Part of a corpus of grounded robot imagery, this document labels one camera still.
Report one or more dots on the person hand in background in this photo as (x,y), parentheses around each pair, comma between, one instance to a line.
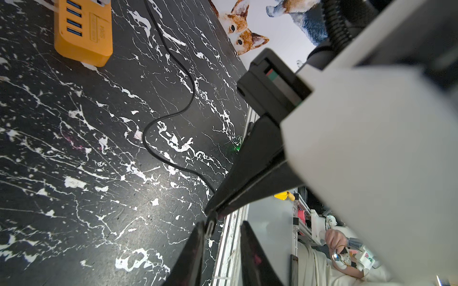
(335,240)

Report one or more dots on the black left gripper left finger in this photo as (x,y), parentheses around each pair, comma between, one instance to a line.
(188,269)

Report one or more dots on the front mounting rail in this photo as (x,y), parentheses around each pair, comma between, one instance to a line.
(227,264)

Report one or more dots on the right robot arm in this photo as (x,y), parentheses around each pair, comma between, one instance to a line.
(418,34)

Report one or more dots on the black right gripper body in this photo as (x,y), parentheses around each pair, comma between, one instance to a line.
(271,88)

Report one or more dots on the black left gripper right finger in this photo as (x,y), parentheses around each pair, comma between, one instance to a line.
(256,269)

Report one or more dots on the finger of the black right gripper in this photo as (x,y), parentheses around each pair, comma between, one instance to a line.
(268,148)
(242,187)

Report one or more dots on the orange power strip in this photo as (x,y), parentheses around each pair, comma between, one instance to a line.
(83,30)

